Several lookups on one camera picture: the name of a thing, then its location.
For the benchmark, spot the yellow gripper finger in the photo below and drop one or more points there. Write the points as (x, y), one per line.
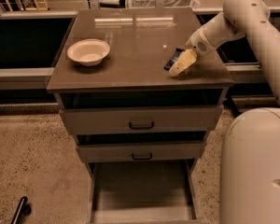
(185, 60)

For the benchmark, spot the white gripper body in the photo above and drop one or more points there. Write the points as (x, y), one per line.
(197, 43)

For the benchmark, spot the blue rxbar wrapper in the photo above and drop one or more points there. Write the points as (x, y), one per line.
(173, 59)

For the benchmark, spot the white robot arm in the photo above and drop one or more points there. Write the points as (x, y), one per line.
(250, 160)

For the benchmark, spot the grey top drawer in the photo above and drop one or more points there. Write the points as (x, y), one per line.
(141, 119)

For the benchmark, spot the grey drawer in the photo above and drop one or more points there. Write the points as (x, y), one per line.
(143, 192)
(140, 152)
(141, 119)

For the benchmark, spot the grey middle drawer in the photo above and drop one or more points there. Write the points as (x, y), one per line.
(140, 152)

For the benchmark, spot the grey bottom drawer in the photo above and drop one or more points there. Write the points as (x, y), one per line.
(143, 192)

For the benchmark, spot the white paper bowl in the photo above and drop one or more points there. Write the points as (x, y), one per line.
(88, 52)

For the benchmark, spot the black stand leg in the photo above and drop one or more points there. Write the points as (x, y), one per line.
(23, 210)

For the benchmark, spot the white wire basket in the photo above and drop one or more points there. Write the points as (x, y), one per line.
(162, 3)

